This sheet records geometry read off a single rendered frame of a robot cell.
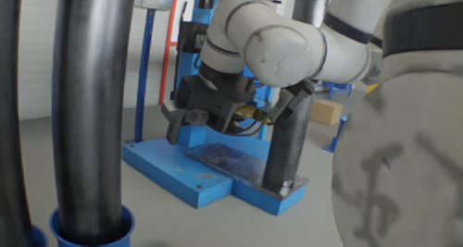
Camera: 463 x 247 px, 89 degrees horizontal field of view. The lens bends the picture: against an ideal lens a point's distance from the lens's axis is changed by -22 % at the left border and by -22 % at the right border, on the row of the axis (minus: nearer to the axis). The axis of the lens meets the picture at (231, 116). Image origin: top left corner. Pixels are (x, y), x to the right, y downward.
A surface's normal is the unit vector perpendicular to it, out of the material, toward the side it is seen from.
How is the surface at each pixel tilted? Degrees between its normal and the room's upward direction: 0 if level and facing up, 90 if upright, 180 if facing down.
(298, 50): 108
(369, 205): 97
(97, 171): 90
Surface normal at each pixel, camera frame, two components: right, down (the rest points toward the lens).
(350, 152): -0.94, 0.04
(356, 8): -0.40, 0.41
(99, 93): 0.67, 0.28
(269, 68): 0.28, 0.61
